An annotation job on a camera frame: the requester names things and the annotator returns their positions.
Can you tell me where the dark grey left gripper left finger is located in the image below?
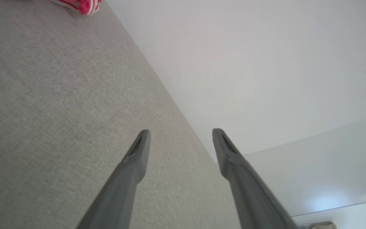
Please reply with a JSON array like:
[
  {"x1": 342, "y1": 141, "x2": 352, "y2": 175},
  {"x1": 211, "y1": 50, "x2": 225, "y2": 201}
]
[{"x1": 77, "y1": 129, "x2": 152, "y2": 229}]

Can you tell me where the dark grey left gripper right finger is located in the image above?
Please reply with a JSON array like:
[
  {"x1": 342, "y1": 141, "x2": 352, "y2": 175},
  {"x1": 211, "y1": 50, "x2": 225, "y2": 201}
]
[{"x1": 212, "y1": 128, "x2": 299, "y2": 229}]

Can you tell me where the red and white jersey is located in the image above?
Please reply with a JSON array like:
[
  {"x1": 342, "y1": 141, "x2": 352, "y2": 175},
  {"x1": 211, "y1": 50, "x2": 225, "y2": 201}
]
[{"x1": 50, "y1": 0, "x2": 102, "y2": 16}]

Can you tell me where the small beige object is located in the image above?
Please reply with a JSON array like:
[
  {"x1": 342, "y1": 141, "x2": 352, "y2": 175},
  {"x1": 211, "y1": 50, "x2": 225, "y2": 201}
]
[{"x1": 304, "y1": 221, "x2": 337, "y2": 229}]

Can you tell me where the grey fabric sofa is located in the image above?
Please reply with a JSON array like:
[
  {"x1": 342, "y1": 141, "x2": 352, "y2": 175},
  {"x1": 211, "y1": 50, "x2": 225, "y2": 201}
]
[{"x1": 0, "y1": 0, "x2": 242, "y2": 229}]

